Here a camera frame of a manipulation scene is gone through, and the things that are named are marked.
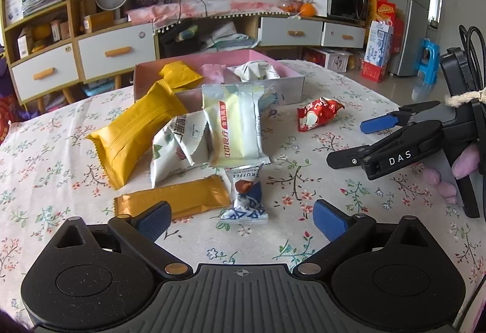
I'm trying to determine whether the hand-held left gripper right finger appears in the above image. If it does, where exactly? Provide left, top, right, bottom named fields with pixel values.
left=292, top=199, right=433, bottom=276

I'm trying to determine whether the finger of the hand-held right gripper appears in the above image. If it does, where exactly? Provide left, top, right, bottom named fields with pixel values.
left=326, top=120, right=445, bottom=170
left=360, top=101, right=444, bottom=135

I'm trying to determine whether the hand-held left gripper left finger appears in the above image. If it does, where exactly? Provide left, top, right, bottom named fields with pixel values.
left=51, top=200, right=194, bottom=276

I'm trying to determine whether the golden long snack packet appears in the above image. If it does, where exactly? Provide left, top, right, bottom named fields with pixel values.
left=113, top=174, right=233, bottom=220

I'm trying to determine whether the red candy packet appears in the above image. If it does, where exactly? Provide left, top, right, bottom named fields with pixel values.
left=296, top=97, right=345, bottom=133

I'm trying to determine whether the white leaf-print snack packet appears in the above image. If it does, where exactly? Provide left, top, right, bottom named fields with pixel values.
left=149, top=114, right=210, bottom=188
left=227, top=60, right=282, bottom=83

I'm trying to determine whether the large yellow snack packet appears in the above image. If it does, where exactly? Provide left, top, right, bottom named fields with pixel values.
left=87, top=81, right=195, bottom=190

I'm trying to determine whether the small blue-patterned chocolate packet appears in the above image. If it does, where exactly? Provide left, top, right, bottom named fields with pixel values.
left=219, top=167, right=269, bottom=223

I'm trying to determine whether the pink cardboard box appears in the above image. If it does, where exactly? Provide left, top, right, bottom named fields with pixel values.
left=134, top=49, right=305, bottom=108

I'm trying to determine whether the pale green white snack packet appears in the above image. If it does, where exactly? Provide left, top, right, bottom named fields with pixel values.
left=201, top=83, right=271, bottom=167

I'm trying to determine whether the small yellow snack packet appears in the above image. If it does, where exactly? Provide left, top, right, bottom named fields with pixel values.
left=158, top=61, right=204, bottom=91

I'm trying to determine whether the pink snack packet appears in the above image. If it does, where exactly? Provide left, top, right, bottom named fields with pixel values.
left=200, top=64, right=226, bottom=85

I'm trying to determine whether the person's right hand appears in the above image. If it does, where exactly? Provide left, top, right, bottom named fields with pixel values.
left=423, top=144, right=481, bottom=205

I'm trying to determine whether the blue plastic stool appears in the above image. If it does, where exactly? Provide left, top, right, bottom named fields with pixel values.
left=417, top=38, right=442, bottom=85

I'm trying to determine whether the blue white carton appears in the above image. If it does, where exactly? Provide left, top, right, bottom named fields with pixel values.
left=362, top=20, right=394, bottom=84

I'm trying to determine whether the white red carton box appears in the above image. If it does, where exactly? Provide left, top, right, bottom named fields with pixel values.
left=303, top=47, right=354, bottom=72

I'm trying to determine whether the white drawer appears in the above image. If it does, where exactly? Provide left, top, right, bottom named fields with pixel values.
left=77, top=22, right=157, bottom=82
left=321, top=22, right=367, bottom=50
left=259, top=17, right=324, bottom=47
left=11, top=45, right=81, bottom=101

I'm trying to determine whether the floral tablecloth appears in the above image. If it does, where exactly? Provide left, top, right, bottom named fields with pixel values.
left=0, top=60, right=486, bottom=318

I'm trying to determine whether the grey refrigerator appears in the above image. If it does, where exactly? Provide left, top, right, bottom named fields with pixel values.
left=386, top=0, right=446, bottom=78

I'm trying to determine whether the microwave oven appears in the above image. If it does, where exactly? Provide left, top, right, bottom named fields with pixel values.
left=326, top=0, right=370, bottom=21

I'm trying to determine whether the low wooden cabinet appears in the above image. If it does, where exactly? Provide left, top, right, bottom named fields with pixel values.
left=154, top=12, right=367, bottom=60

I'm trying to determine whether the pile of papers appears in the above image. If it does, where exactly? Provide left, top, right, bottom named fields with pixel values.
left=200, top=22, right=261, bottom=52

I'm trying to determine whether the black box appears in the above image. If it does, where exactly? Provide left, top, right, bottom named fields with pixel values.
left=159, top=26, right=201, bottom=59

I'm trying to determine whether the wooden shelf cabinet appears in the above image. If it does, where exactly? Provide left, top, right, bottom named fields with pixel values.
left=0, top=0, right=161, bottom=106

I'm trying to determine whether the pink cloth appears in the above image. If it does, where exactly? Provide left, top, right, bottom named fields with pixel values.
left=126, top=0, right=301, bottom=25

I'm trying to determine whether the brown cardboard box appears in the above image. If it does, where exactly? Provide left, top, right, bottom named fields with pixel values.
left=83, top=10, right=115, bottom=33

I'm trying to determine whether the black cable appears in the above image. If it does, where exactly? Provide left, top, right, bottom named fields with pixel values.
left=458, top=25, right=486, bottom=94

